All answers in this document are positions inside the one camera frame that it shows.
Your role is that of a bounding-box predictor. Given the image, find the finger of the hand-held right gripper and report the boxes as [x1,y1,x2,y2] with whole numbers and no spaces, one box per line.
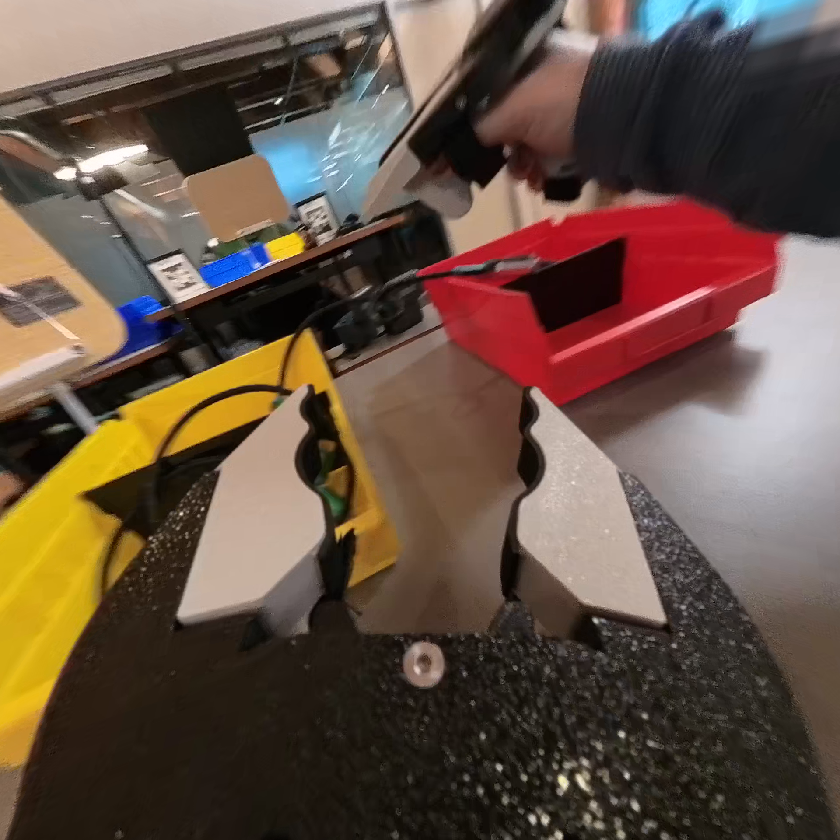
[361,147,429,221]
[403,167,475,219]

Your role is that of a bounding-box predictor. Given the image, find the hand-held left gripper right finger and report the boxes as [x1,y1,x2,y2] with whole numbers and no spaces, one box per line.
[500,386,669,643]

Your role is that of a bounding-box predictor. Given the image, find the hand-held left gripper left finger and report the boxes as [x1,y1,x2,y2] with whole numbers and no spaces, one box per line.
[175,385,332,639]

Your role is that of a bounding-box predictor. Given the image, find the black hdmi switch cable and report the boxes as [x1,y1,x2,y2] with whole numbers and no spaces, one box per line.
[279,255,559,395]

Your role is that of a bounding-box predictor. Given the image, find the red plastic bin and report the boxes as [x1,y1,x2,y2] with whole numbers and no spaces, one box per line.
[420,200,785,406]

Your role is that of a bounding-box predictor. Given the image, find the yellow plastic bin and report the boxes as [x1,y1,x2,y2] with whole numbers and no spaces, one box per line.
[0,328,401,769]

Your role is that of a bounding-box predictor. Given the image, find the person's right forearm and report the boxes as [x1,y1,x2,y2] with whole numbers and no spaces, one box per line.
[574,13,840,237]

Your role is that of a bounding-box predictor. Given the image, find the person's right hand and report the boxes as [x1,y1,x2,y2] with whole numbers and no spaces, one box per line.
[476,46,595,191]

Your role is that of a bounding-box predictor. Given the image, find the framed fiducial marker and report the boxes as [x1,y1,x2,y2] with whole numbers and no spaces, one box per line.
[295,193,340,245]
[147,251,206,304]

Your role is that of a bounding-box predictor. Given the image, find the wooden topped work table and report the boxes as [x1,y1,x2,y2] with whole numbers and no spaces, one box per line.
[147,213,411,322]

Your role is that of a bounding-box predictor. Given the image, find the black battery charger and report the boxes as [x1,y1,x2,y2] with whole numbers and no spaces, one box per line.
[331,305,382,355]
[377,285,427,336]

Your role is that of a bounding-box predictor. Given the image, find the black divider of yellow bin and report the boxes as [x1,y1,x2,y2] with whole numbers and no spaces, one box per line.
[82,459,224,539]

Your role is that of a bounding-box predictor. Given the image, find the cardboard panel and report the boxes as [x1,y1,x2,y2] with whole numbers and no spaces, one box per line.
[184,154,291,242]

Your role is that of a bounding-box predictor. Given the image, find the black divider of red bin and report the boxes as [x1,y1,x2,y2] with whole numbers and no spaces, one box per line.
[502,238,627,333]

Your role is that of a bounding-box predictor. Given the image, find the blue plastic bin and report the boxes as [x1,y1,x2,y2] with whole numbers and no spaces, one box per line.
[200,244,271,288]
[118,295,185,345]

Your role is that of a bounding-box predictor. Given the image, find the braided hdmi cable green plugs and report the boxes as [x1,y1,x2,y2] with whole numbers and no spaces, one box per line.
[101,384,293,592]
[314,446,350,521]

